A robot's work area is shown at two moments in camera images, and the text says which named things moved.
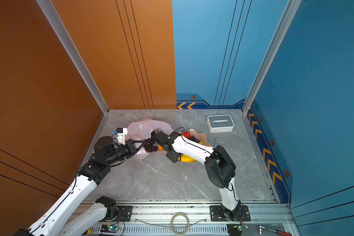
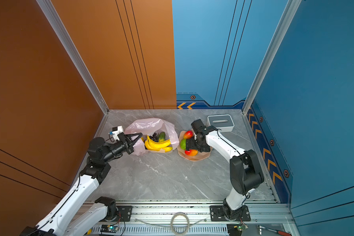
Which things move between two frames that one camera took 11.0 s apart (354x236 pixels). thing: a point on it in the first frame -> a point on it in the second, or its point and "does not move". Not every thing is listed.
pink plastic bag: x=141 y=130 does not move
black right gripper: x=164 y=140 -> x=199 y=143
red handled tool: x=278 y=231 does not move
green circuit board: x=109 y=228 does not move
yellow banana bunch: x=184 y=158 -> x=164 y=146
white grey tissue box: x=220 y=123 does not move
